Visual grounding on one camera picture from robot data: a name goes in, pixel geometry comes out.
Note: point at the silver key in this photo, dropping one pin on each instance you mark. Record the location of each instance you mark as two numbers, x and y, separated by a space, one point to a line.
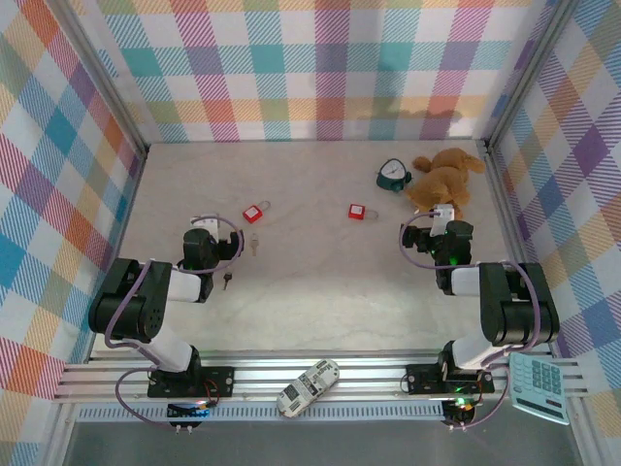
254 244

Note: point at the red padlock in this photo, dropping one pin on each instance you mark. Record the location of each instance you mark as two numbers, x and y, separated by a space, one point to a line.
251 213
355 210

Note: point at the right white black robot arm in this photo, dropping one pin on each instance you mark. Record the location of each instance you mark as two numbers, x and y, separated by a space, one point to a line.
514 310

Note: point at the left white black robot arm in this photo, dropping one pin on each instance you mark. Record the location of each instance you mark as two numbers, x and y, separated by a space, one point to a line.
121 301

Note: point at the brown plush toy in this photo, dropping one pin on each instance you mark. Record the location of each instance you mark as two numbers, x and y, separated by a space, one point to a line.
441 187

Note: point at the teal alarm clock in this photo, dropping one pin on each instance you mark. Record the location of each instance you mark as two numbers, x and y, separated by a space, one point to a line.
390 172

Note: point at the white oval printed device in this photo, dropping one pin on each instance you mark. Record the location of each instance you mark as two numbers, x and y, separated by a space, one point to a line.
308 388

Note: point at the light blue calculator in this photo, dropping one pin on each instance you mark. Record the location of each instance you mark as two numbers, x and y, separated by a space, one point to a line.
538 388

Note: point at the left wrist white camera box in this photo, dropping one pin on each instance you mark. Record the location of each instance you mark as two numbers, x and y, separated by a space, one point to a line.
209 224

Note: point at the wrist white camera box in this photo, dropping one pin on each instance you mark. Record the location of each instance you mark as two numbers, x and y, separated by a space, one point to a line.
444 212
209 224

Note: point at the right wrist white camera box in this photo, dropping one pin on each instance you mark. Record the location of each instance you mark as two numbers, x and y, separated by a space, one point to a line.
444 212

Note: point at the aluminium side rail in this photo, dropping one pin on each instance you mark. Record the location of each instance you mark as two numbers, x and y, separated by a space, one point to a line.
507 209
122 242

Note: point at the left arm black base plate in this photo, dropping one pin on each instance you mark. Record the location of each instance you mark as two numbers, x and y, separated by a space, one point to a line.
218 378

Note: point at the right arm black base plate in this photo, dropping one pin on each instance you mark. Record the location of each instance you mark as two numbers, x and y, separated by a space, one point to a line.
422 378

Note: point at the aluminium rail frame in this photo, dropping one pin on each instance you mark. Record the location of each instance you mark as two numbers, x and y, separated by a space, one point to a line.
369 376

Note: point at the aluminium corner post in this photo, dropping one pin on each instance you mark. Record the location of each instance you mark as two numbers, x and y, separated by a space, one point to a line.
526 73
104 82

